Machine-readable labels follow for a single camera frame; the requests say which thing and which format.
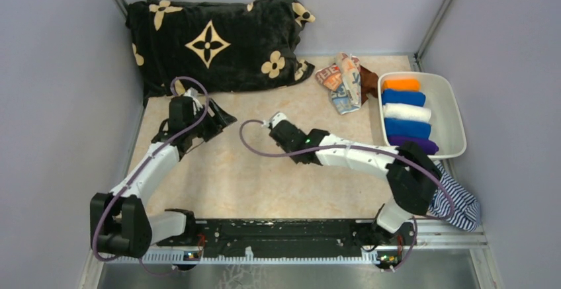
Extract white plastic bin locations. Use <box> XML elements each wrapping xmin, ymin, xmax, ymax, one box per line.
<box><xmin>378</xmin><ymin>71</ymin><xmax>467</xmax><ymax>160</ymax></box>

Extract purple cable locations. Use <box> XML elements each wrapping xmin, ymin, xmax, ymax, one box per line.
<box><xmin>238</xmin><ymin>119</ymin><xmax>456</xmax><ymax>273</ymax></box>
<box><xmin>91</xmin><ymin>76</ymin><xmax>210</xmax><ymax>277</ymax></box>

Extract purple rolled towel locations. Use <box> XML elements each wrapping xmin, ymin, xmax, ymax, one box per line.
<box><xmin>387</xmin><ymin>135</ymin><xmax>439</xmax><ymax>155</ymax></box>

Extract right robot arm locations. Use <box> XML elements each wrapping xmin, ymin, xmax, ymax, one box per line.
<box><xmin>268</xmin><ymin>118</ymin><xmax>442</xmax><ymax>247</ymax></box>

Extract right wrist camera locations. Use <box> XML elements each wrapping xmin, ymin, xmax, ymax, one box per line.
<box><xmin>268</xmin><ymin>112</ymin><xmax>287</xmax><ymax>130</ymax></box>

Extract orange blue patterned towel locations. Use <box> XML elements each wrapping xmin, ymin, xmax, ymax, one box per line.
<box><xmin>314</xmin><ymin>52</ymin><xmax>362</xmax><ymax>115</ymax></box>

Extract white rolled towel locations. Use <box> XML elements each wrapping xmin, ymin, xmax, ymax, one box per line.
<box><xmin>382</xmin><ymin>103</ymin><xmax>432</xmax><ymax>123</ymax></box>

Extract blue rolled towel upper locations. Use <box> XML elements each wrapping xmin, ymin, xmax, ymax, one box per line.
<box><xmin>381</xmin><ymin>89</ymin><xmax>426</xmax><ymax>107</ymax></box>

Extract orange rolled towel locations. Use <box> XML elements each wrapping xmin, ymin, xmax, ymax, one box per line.
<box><xmin>382</xmin><ymin>79</ymin><xmax>421</xmax><ymax>92</ymax></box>

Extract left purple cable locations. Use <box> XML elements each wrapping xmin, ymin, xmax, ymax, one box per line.
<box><xmin>91</xmin><ymin>76</ymin><xmax>210</xmax><ymax>277</ymax></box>

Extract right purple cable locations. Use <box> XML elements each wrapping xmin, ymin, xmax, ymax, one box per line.
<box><xmin>238</xmin><ymin>119</ymin><xmax>456</xmax><ymax>273</ymax></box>

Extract black pillow with beige flowers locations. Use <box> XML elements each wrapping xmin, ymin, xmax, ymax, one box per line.
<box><xmin>126</xmin><ymin>0</ymin><xmax>316</xmax><ymax>98</ymax></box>

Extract blue rolled towel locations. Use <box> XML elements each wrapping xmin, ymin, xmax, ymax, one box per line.
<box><xmin>381</xmin><ymin>89</ymin><xmax>426</xmax><ymax>107</ymax></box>
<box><xmin>384</xmin><ymin>118</ymin><xmax>432</xmax><ymax>139</ymax></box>

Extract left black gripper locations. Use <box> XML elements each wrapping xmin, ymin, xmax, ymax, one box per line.
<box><xmin>187</xmin><ymin>97</ymin><xmax>236</xmax><ymax>142</ymax></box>

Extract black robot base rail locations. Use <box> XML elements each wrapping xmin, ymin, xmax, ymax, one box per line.
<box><xmin>157</xmin><ymin>218</ymin><xmax>417</xmax><ymax>270</ymax></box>

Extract blue rolled towel lower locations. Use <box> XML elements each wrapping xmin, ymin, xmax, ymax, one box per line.
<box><xmin>384</xmin><ymin>118</ymin><xmax>432</xmax><ymax>139</ymax></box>

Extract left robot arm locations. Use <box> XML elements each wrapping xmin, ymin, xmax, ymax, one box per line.
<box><xmin>89</xmin><ymin>95</ymin><xmax>237</xmax><ymax>261</ymax></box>

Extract brown towel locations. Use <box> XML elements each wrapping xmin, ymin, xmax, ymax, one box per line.
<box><xmin>360</xmin><ymin>65</ymin><xmax>378</xmax><ymax>104</ymax></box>

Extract blue white striped towel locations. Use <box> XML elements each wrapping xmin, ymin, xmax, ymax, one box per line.
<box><xmin>428</xmin><ymin>161</ymin><xmax>481</xmax><ymax>232</ymax></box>

